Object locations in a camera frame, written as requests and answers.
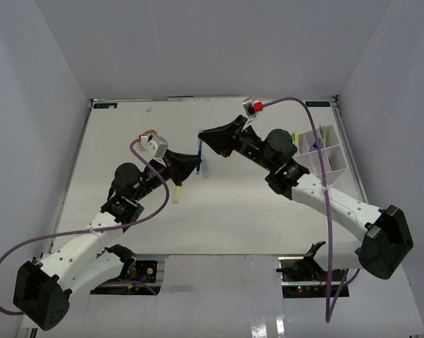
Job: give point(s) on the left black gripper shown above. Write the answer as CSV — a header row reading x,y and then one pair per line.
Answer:
x,y
181,166

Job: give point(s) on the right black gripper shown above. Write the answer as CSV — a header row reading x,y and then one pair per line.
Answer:
x,y
224,140

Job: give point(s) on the masking tape roll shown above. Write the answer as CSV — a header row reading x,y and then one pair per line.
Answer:
x,y
149,132

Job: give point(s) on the small blue spray bottle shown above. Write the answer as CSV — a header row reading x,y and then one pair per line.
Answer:
x,y
314,147

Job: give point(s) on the yellow gel pen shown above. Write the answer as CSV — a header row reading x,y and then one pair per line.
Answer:
x,y
326,135

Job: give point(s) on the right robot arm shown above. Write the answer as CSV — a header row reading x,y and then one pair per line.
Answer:
x,y
383,234

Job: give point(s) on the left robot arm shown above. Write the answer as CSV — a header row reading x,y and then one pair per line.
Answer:
x,y
43,289

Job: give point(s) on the blue highlighter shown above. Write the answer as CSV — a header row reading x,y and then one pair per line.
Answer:
x,y
204,167

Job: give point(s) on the yellow highlighter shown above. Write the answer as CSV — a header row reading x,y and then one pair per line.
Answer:
x,y
176,195

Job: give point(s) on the right blue corner label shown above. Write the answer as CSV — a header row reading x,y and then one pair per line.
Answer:
x,y
317,104

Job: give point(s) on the blue corner label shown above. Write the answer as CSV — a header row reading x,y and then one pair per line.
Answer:
x,y
105,106
317,104

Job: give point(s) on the left blue corner label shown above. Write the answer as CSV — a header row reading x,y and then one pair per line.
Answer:
x,y
105,106

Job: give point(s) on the white compartment organizer tray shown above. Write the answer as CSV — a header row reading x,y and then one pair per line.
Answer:
x,y
334,160

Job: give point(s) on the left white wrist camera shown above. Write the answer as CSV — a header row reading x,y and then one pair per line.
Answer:
x,y
155,145

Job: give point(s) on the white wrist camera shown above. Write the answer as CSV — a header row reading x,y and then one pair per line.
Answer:
x,y
155,145
252,107

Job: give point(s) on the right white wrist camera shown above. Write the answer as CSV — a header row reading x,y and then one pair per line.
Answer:
x,y
252,107

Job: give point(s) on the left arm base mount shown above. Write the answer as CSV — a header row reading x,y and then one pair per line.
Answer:
x,y
130,273

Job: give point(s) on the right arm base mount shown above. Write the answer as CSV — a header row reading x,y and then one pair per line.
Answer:
x,y
301,276

